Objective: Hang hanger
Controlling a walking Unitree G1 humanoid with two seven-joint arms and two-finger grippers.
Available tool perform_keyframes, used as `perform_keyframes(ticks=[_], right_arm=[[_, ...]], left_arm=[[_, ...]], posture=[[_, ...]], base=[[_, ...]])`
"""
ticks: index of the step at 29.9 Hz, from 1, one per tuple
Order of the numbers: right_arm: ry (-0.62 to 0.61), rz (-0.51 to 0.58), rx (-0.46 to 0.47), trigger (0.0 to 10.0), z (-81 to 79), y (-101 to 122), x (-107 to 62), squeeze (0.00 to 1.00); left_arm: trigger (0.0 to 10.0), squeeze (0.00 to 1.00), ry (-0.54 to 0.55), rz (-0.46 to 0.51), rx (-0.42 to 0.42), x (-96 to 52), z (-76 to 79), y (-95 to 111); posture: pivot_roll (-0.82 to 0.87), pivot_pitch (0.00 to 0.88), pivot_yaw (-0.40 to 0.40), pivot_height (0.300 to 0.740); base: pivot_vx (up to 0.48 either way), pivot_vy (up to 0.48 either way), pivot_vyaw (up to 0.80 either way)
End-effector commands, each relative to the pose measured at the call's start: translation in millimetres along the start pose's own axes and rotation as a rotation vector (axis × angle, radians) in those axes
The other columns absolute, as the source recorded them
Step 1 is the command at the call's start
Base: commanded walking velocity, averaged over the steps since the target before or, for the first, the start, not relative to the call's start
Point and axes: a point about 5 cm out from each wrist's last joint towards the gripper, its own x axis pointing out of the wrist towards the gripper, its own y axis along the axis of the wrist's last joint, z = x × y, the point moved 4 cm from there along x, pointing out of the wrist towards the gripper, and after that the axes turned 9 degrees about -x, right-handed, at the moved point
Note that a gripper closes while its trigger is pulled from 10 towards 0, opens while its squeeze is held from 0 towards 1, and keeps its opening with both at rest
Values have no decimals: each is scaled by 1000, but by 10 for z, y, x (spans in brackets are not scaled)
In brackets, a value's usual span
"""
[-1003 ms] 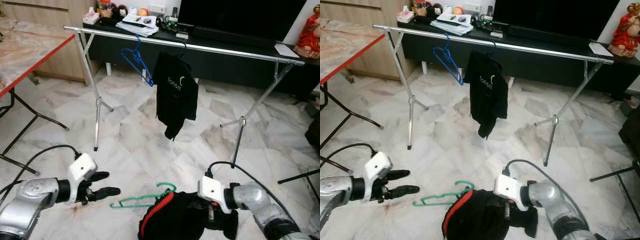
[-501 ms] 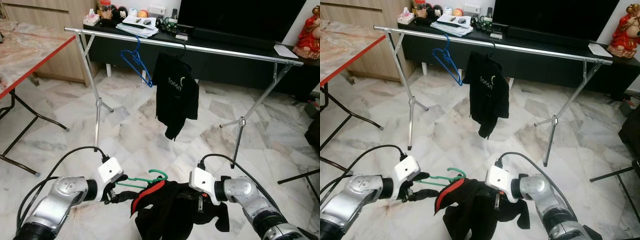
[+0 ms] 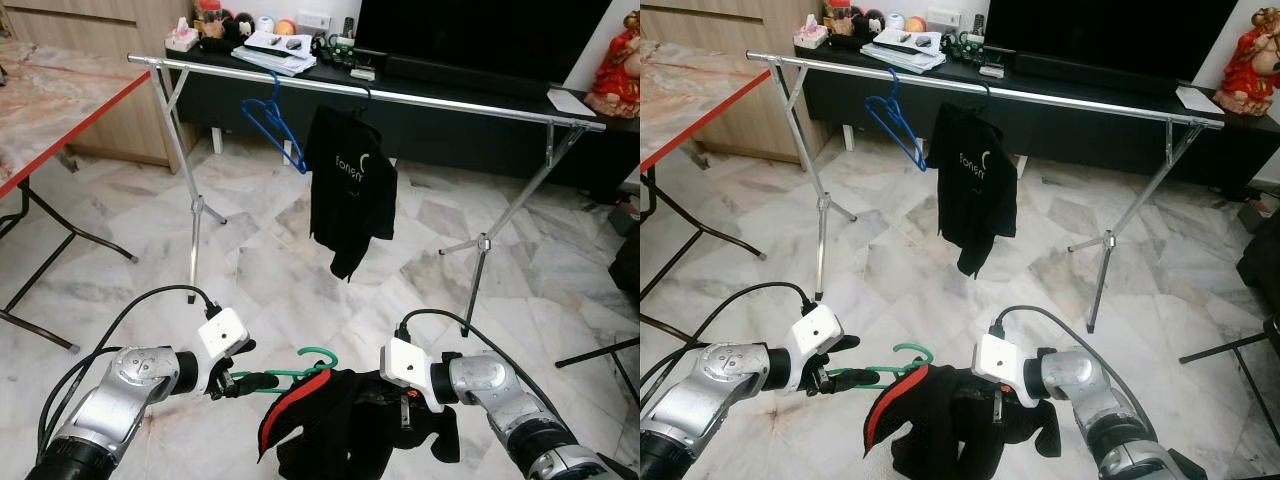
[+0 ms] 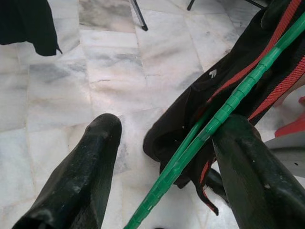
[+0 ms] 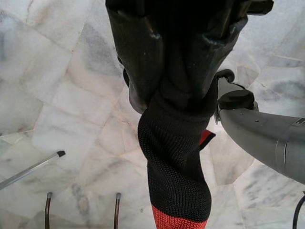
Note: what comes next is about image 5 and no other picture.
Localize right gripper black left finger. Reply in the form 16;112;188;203
106;4;165;115

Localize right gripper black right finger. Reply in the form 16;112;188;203
201;15;248;96

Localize black garment red trim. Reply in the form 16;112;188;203
137;14;219;229

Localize black robot right foot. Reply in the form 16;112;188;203
217;89;255;111

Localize silver metal clothes rack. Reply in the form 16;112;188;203
0;150;66;190

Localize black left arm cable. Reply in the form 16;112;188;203
292;190;305;229

